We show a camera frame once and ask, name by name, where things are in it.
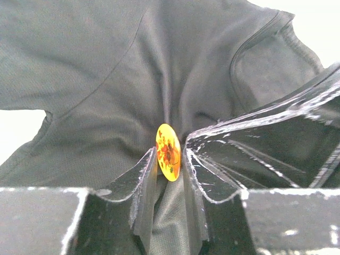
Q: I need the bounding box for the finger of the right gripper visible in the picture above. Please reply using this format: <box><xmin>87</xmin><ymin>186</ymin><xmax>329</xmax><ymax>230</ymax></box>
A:
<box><xmin>185</xmin><ymin>63</ymin><xmax>339</xmax><ymax>189</ymax></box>

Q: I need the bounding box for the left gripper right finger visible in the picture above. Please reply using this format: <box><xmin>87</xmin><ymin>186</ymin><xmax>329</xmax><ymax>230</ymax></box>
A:
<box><xmin>183</xmin><ymin>149</ymin><xmax>339</xmax><ymax>254</ymax></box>

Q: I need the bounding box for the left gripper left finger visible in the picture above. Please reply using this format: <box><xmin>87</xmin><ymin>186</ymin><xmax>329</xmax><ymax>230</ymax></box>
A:
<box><xmin>1</xmin><ymin>148</ymin><xmax>157</xmax><ymax>254</ymax></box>

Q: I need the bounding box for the orange round brooch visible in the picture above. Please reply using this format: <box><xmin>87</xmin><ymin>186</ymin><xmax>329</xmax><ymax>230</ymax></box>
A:
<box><xmin>156</xmin><ymin>123</ymin><xmax>181</xmax><ymax>182</ymax></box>

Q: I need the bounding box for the black t-shirt garment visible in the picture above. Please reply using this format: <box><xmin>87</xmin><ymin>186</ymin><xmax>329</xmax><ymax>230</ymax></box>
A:
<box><xmin>1</xmin><ymin>1</ymin><xmax>323</xmax><ymax>254</ymax></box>

